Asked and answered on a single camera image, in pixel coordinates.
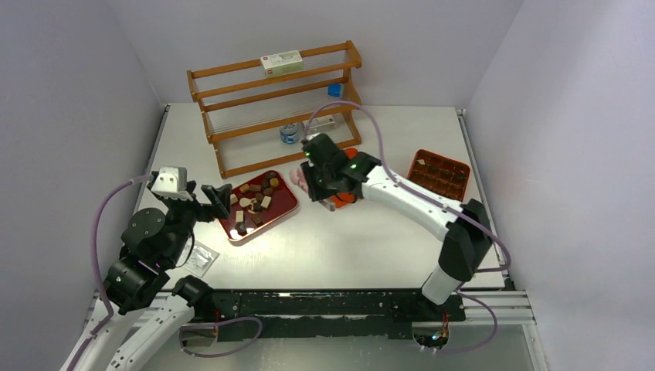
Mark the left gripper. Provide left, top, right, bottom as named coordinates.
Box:
left=161, top=179, right=231, bottom=264

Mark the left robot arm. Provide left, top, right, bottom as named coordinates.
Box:
left=62, top=175, right=232, bottom=370

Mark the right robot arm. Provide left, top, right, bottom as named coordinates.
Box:
left=300, top=134, right=493, bottom=320

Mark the white heart chocolate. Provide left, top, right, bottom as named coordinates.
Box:
left=239, top=197, right=253, bottom=209

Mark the dark round chocolate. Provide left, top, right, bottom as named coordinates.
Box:
left=235, top=222, right=248, bottom=236

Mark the white chocolate piece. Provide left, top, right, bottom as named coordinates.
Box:
left=260, top=196, right=272, bottom=209

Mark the orange box lid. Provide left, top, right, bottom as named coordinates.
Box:
left=328, top=148, right=358, bottom=210

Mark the dark red tray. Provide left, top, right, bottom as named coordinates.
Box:
left=219, top=170, right=298, bottom=243

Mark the white red small box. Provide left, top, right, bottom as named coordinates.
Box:
left=302, top=115, right=338, bottom=135

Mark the blue lidded jar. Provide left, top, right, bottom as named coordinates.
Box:
left=279, top=123, right=301, bottom=145

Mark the clear plastic bag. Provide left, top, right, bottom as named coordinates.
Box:
left=177, top=241, right=219, bottom=277

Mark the blue cube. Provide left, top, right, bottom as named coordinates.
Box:
left=327, top=83, right=344, bottom=98

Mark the wooden three-tier shelf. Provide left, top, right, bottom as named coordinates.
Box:
left=186, top=40, right=362, bottom=179

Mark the white green box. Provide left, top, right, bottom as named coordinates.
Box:
left=260, top=50, right=304, bottom=78

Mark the orange compartment box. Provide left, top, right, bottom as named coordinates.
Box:
left=408, top=149, right=471, bottom=201

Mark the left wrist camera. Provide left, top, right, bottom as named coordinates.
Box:
left=148, top=166, right=194, bottom=201

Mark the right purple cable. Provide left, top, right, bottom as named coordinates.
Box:
left=303, top=101, right=513, bottom=356

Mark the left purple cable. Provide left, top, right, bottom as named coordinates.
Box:
left=63, top=175, right=154, bottom=371

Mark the black base frame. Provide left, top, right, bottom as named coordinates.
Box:
left=171, top=275, right=466, bottom=342

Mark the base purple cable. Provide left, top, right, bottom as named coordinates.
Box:
left=178, top=314, right=264, bottom=359

